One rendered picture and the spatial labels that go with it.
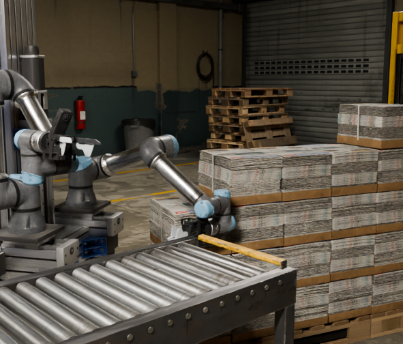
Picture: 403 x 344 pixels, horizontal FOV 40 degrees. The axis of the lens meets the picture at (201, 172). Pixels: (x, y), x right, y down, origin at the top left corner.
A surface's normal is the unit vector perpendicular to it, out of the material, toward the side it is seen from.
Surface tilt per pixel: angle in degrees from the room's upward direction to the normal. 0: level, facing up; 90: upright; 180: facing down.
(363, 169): 90
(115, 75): 90
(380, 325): 90
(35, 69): 90
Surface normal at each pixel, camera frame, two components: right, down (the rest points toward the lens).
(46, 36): 0.66, 0.12
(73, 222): -0.24, 0.16
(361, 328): 0.40, 0.15
